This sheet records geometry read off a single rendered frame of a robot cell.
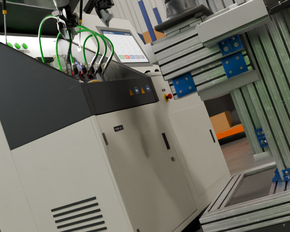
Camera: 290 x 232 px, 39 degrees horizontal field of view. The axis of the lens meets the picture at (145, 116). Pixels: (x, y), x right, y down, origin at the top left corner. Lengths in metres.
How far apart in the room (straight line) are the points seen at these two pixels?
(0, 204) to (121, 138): 0.81
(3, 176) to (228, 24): 1.44
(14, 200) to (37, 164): 0.28
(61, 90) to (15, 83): 0.30
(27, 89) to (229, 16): 1.07
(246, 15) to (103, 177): 0.95
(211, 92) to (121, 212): 0.68
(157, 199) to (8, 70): 1.02
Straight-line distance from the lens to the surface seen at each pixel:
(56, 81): 1.99
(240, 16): 1.58
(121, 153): 1.97
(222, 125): 7.45
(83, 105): 1.90
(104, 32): 2.90
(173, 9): 1.77
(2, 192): 2.39
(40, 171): 2.15
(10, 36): 2.50
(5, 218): 2.43
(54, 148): 2.06
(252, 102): 1.93
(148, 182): 2.10
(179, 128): 2.59
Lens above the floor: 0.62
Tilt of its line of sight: 3 degrees up
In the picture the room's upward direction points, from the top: 20 degrees counter-clockwise
